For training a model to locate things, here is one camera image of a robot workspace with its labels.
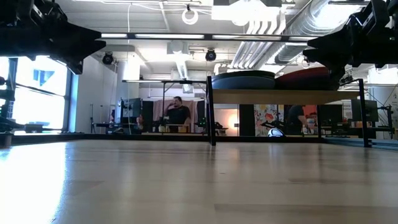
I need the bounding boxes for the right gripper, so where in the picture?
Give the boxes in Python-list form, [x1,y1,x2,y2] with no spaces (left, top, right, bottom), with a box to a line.
[303,0,392,78]

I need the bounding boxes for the dark grey plate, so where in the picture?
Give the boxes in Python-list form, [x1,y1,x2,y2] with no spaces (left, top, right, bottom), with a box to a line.
[275,80,332,91]
[212,70,276,79]

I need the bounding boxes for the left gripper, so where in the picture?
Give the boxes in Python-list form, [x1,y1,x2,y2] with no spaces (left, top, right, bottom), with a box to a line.
[18,0,106,75]

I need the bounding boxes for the blue plate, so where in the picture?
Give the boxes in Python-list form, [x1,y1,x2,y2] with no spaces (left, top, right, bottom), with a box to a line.
[212,77,276,91]

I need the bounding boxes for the large bright window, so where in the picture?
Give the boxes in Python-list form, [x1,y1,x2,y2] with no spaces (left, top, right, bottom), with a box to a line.
[0,55,71,133]

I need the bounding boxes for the silver ventilation duct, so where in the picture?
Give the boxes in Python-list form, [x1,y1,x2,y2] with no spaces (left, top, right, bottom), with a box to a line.
[275,0,354,65]

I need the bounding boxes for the white ceiling pipes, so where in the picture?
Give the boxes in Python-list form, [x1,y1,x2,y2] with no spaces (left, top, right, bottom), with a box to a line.
[231,18,282,71]

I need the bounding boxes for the wooden shelf with black legs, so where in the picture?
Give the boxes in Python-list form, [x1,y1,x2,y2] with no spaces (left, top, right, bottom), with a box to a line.
[205,75,371,147]

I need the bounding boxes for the black background rig frame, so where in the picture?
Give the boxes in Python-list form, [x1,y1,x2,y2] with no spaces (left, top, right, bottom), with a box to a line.
[122,79,208,134]

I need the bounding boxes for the white round ceiling lamp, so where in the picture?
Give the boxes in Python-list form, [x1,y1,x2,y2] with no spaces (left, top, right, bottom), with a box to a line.
[182,7,200,26]

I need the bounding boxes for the beige curtain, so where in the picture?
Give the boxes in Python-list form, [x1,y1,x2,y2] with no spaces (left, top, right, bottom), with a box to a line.
[152,99,200,124]

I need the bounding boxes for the floral poster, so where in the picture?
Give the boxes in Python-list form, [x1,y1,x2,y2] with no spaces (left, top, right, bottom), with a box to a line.
[254,104,279,137]

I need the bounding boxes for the black partition panel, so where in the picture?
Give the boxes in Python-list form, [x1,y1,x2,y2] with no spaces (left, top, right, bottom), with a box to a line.
[239,104,255,137]

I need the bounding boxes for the long linear ceiling light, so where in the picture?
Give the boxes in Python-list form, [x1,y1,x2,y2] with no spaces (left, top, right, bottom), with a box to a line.
[99,32,315,43]

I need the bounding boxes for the black monitor on stand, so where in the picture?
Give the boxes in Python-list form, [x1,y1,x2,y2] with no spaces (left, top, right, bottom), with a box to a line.
[351,98,379,138]
[116,98,142,134]

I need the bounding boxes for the thin black tripod stand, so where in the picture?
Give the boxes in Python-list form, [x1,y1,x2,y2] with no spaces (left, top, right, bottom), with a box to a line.
[90,104,96,134]

